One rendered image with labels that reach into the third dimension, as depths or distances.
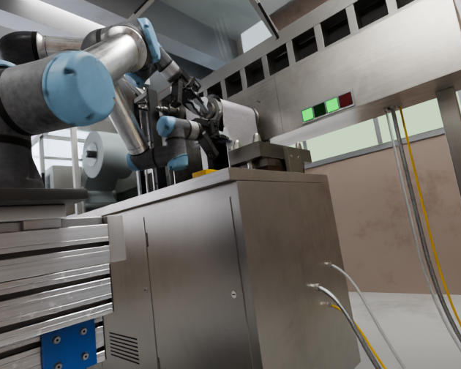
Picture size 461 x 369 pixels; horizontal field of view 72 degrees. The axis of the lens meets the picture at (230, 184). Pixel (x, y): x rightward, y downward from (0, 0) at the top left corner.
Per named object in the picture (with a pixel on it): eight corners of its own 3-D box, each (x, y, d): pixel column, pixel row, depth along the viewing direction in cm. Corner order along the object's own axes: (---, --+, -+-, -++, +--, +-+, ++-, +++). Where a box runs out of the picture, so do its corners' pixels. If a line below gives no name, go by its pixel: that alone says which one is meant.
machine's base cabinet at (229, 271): (16, 351, 250) (12, 241, 262) (96, 325, 298) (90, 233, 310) (279, 498, 84) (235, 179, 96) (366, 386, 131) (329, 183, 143)
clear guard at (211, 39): (102, 53, 208) (102, 52, 208) (158, 107, 233) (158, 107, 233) (211, -60, 138) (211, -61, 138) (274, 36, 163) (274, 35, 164)
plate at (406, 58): (80, 206, 309) (79, 176, 313) (107, 204, 329) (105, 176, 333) (469, 64, 104) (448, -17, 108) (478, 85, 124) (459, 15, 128)
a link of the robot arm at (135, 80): (122, 64, 114) (142, 45, 118) (123, 79, 125) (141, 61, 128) (140, 78, 115) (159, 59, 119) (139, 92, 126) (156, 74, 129)
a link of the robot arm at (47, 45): (-18, 15, 93) (152, 29, 108) (-3, 38, 104) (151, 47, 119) (-18, 52, 92) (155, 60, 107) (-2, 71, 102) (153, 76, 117)
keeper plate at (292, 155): (287, 173, 130) (282, 147, 131) (299, 173, 137) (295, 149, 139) (292, 171, 128) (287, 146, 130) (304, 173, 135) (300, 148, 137)
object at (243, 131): (227, 157, 136) (222, 116, 138) (260, 161, 153) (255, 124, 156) (228, 157, 135) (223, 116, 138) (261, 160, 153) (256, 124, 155)
